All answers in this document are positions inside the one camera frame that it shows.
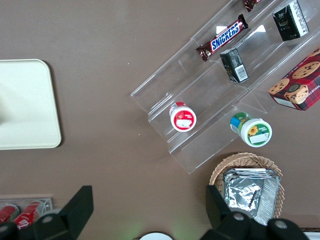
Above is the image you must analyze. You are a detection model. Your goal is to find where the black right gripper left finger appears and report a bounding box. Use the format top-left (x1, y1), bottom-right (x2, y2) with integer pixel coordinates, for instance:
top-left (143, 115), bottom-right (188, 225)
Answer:
top-left (0, 184), bottom-right (95, 240)

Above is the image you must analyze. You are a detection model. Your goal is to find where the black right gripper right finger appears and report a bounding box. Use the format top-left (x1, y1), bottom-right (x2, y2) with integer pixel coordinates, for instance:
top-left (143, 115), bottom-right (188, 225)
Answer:
top-left (203, 184), bottom-right (307, 240)

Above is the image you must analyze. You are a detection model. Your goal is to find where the light wicker basket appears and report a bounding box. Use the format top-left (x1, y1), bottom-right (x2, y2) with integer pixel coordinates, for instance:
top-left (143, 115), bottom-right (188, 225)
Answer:
top-left (209, 152), bottom-right (286, 226)

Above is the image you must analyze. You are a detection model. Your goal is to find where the white snack tray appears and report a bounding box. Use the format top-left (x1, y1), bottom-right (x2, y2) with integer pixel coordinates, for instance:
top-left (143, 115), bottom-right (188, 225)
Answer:
top-left (303, 229), bottom-right (320, 240)

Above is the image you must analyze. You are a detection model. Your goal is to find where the cream plastic tray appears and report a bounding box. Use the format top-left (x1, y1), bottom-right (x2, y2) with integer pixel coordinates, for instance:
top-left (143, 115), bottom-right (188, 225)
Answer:
top-left (0, 58), bottom-right (62, 151)

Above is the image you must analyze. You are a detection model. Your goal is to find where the clear acrylic bottle rack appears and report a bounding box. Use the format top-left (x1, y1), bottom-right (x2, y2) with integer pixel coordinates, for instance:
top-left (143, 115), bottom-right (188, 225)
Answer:
top-left (0, 197), bottom-right (54, 226)

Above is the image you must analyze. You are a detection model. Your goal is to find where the aluminium foil container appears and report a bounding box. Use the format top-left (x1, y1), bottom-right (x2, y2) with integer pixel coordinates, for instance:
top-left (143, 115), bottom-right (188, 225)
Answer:
top-left (223, 167), bottom-right (283, 226)

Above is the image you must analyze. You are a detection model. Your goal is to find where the red cola bottle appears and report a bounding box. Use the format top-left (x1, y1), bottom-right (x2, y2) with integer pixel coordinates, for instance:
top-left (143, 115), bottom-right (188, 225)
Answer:
top-left (0, 203), bottom-right (20, 225)
top-left (13, 199), bottom-right (46, 231)

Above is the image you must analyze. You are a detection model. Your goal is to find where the green lid yogurt cup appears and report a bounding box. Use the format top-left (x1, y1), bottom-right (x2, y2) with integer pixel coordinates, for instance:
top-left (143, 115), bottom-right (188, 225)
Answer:
top-left (229, 112), bottom-right (273, 148)

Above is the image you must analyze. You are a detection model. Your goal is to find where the red lid yogurt cup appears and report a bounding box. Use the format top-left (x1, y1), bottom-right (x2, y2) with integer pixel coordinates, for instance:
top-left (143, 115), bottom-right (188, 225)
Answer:
top-left (169, 101), bottom-right (197, 133)

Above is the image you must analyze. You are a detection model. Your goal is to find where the clear acrylic stepped display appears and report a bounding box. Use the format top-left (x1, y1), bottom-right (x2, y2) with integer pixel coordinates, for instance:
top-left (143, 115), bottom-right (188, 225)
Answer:
top-left (130, 0), bottom-right (320, 175)

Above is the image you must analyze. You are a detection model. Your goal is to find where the red tartan cookie box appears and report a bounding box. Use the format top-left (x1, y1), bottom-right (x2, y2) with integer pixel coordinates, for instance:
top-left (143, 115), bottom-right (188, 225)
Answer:
top-left (267, 47), bottom-right (320, 112)

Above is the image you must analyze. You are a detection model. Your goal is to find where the black small carton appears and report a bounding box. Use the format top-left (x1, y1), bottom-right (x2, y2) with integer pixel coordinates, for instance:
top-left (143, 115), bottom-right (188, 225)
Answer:
top-left (271, 0), bottom-right (310, 42)
top-left (219, 47), bottom-right (250, 83)

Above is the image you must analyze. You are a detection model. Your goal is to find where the brown snickers bar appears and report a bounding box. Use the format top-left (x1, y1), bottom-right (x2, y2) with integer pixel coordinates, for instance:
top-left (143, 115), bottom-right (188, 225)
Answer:
top-left (196, 14), bottom-right (249, 62)
top-left (243, 0), bottom-right (263, 13)

